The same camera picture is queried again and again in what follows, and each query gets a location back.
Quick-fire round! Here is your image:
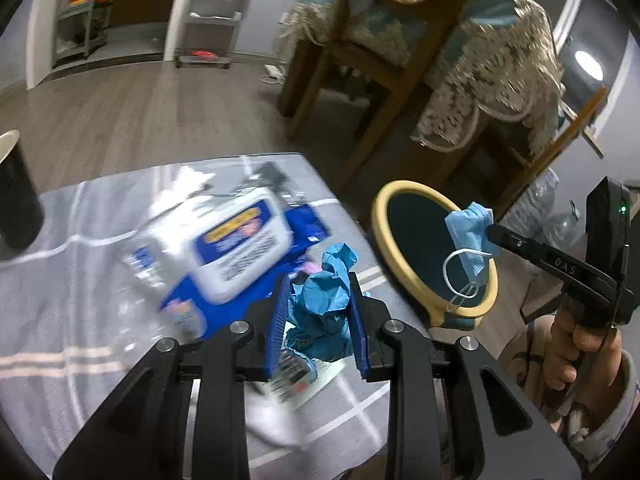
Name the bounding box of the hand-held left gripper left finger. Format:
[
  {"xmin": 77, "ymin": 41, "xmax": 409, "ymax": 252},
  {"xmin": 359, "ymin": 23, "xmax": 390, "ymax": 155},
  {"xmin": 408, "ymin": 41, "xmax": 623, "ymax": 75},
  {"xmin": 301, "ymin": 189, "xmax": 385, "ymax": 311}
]
[{"xmin": 52, "ymin": 275, "xmax": 301, "ymax": 480}]

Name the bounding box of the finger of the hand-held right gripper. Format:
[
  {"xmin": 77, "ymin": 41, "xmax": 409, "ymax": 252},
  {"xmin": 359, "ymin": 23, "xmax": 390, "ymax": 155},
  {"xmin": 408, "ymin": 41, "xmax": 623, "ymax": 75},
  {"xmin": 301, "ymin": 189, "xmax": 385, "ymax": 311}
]
[{"xmin": 486, "ymin": 224, "xmax": 621, "ymax": 306}]

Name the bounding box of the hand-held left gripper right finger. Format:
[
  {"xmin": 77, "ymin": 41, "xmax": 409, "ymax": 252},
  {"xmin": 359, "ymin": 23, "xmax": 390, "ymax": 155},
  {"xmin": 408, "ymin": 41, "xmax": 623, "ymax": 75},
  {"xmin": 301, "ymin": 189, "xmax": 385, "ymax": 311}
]
[{"xmin": 347, "ymin": 271, "xmax": 583, "ymax": 480}]

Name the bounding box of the blue glove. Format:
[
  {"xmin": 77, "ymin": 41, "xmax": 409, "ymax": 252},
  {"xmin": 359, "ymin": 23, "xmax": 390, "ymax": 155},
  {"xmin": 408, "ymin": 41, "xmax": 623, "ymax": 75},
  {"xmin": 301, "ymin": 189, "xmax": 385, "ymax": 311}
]
[{"xmin": 285, "ymin": 242, "xmax": 373, "ymax": 363}]

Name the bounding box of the blue face mask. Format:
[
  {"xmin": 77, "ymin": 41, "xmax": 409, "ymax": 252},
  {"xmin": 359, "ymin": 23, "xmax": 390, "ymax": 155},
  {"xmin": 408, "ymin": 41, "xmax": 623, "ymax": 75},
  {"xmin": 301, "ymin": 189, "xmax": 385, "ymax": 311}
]
[{"xmin": 444, "ymin": 202, "xmax": 501, "ymax": 308}]

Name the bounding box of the yellow-rimmed dark bin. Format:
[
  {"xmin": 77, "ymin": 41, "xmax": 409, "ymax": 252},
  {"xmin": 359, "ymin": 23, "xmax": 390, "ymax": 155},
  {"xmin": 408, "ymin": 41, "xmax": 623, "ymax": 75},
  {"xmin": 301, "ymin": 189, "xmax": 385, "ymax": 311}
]
[{"xmin": 371, "ymin": 180, "xmax": 500, "ymax": 331}]

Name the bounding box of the person's right hand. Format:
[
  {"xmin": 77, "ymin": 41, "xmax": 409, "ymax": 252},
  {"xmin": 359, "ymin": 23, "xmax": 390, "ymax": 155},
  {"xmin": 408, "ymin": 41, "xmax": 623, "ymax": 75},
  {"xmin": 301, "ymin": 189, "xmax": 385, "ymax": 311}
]
[{"xmin": 542, "ymin": 305, "xmax": 623, "ymax": 391}]

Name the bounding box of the clear water bottle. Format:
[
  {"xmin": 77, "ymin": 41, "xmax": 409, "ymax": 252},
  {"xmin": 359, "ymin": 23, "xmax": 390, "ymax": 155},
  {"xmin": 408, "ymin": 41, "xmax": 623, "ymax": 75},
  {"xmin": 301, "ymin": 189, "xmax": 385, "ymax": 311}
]
[
  {"xmin": 502, "ymin": 167, "xmax": 561, "ymax": 235},
  {"xmin": 542, "ymin": 200, "xmax": 587, "ymax": 247}
]

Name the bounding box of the printed paper leaflet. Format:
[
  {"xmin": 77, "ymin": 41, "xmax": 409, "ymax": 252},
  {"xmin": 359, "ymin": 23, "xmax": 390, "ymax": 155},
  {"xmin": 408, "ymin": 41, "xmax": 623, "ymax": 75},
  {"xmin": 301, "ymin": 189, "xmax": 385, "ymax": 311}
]
[{"xmin": 257, "ymin": 347, "xmax": 347, "ymax": 412}]

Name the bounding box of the wooden chair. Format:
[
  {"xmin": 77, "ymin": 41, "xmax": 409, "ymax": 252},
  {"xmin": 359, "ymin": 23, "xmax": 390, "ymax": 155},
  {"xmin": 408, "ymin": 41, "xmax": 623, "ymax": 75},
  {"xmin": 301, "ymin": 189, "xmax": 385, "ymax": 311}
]
[
  {"xmin": 450, "ymin": 85, "xmax": 608, "ymax": 211},
  {"xmin": 277, "ymin": 0, "xmax": 488, "ymax": 196}
]

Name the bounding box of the white cloth piece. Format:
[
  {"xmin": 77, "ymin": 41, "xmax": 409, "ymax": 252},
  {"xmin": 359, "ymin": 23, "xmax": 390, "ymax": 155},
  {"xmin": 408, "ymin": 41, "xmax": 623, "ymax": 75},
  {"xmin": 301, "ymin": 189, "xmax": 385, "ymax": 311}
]
[{"xmin": 247, "ymin": 400, "xmax": 307, "ymax": 450}]

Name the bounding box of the white wet wipes pack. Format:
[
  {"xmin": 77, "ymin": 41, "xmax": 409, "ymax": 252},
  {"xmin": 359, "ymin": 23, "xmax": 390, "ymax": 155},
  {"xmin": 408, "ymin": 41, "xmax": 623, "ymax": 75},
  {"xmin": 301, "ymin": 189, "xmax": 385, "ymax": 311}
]
[{"xmin": 122, "ymin": 187, "xmax": 296, "ymax": 306}]

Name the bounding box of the flat blue packet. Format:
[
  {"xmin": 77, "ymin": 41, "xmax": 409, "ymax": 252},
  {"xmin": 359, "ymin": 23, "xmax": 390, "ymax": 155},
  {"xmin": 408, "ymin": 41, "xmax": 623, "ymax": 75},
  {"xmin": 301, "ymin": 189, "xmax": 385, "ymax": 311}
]
[{"xmin": 160, "ymin": 202, "xmax": 331, "ymax": 341}]

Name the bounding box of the black object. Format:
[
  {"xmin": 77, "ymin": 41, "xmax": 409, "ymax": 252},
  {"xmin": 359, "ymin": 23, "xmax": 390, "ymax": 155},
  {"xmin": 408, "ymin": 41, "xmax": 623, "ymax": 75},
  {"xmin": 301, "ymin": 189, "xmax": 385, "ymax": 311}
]
[{"xmin": 239, "ymin": 160, "xmax": 302, "ymax": 203}]

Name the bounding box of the round white light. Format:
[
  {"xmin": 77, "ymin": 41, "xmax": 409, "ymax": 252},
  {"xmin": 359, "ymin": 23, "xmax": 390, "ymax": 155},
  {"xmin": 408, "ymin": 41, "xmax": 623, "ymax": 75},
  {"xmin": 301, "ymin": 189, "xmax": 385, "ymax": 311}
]
[{"xmin": 574, "ymin": 50, "xmax": 606, "ymax": 81}]

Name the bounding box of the white tissue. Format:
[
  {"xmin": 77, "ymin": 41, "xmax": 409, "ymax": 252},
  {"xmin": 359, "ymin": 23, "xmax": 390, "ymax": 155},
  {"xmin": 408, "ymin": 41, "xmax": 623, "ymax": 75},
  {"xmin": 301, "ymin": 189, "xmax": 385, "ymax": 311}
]
[{"xmin": 170, "ymin": 164, "xmax": 217, "ymax": 197}]

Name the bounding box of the grey striped cloth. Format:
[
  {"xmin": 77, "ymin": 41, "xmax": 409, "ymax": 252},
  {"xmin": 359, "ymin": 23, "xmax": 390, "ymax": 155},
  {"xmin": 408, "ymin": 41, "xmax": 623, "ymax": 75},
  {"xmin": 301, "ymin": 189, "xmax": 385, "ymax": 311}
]
[{"xmin": 0, "ymin": 152, "xmax": 432, "ymax": 480}]

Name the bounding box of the black cup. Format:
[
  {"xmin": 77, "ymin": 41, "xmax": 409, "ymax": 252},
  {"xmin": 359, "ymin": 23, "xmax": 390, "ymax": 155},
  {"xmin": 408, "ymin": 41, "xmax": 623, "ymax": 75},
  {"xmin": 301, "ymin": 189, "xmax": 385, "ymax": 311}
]
[{"xmin": 0, "ymin": 130, "xmax": 45, "ymax": 263}]

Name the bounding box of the metal shelf rack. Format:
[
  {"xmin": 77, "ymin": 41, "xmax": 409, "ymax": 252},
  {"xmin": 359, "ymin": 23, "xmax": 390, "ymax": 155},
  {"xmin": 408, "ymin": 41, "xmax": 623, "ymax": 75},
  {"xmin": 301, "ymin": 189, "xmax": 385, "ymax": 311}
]
[
  {"xmin": 175, "ymin": 0, "xmax": 253, "ymax": 69},
  {"xmin": 52, "ymin": 0, "xmax": 121, "ymax": 67}
]

